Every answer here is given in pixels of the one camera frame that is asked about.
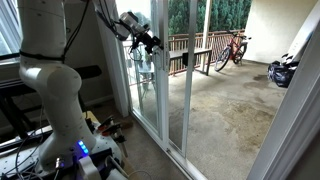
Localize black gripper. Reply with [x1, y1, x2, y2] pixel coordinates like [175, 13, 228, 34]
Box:
[132, 31, 163, 54]

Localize white sliding glass door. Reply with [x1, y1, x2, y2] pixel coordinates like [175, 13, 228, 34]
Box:
[116, 0, 169, 149]

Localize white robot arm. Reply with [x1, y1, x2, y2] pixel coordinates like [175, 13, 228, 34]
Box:
[18, 0, 122, 168]

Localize wooden balcony railing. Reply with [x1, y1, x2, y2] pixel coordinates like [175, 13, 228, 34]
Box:
[122, 29, 246, 84]

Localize round white patio table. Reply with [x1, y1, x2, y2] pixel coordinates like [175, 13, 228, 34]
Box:
[138, 61, 155, 98]

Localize dark outdoor bench table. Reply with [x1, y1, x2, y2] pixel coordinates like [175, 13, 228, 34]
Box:
[168, 47, 213, 77]

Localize red bicycle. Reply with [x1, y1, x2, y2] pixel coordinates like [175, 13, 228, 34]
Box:
[214, 31, 250, 72]

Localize black bench indoors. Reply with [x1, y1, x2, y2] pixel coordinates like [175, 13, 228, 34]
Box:
[0, 65, 102, 138]

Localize black garbage bag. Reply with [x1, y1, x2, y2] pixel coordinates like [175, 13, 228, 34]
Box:
[267, 61, 298, 88]

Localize white surfboard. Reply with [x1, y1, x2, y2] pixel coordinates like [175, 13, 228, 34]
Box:
[282, 0, 320, 63]

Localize white fixed door frame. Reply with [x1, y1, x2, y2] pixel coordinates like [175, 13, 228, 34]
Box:
[181, 0, 198, 158]

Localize red handled clamp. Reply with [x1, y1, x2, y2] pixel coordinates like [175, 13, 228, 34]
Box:
[98, 115, 128, 157]

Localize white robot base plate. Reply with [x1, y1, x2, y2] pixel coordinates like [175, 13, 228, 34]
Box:
[0, 119, 122, 180]

